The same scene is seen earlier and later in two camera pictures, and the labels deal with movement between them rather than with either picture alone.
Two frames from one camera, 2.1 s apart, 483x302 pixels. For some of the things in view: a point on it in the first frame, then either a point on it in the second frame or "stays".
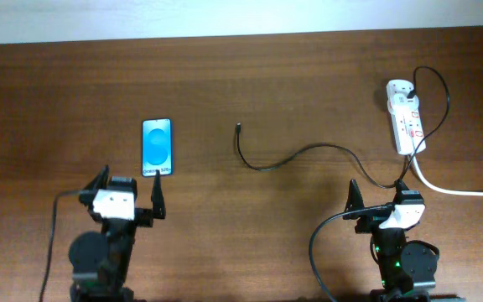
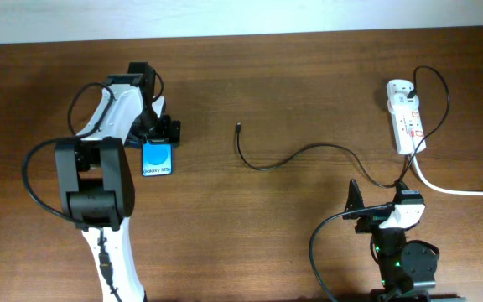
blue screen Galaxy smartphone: [157, 150] stays
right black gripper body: [363, 225] stays
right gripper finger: [355, 200] stays
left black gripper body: [142, 216] -> [147, 127]
